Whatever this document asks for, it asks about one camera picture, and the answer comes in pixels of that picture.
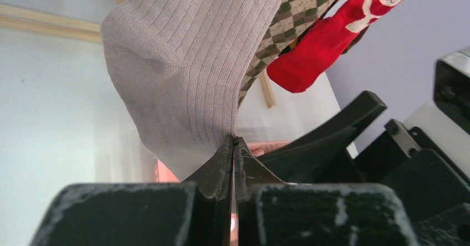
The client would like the red bear sock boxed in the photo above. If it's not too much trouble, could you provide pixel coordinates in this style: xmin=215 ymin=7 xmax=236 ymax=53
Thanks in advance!
xmin=267 ymin=0 xmax=402 ymax=93

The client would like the pink plastic basket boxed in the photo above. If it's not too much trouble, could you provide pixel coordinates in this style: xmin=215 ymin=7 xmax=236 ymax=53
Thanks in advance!
xmin=154 ymin=140 xmax=291 ymax=183

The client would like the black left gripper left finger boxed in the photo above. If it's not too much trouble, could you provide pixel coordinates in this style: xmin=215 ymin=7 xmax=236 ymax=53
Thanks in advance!
xmin=31 ymin=136 xmax=234 ymax=245

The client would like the grey ribbed sock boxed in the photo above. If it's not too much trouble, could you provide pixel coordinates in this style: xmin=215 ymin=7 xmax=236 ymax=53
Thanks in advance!
xmin=101 ymin=0 xmax=282 ymax=181

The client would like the wooden hanger stand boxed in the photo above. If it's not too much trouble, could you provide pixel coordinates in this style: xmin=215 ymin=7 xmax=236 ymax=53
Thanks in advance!
xmin=0 ymin=3 xmax=278 ymax=109

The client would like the brown argyle sock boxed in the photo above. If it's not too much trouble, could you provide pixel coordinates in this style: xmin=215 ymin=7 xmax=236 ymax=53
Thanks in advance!
xmin=238 ymin=0 xmax=337 ymax=105

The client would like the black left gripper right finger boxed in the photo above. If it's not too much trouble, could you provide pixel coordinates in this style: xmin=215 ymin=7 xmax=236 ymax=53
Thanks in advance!
xmin=233 ymin=137 xmax=418 ymax=245

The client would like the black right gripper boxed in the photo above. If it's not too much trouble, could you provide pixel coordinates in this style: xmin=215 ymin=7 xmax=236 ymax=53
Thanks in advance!
xmin=259 ymin=91 xmax=469 ymax=245

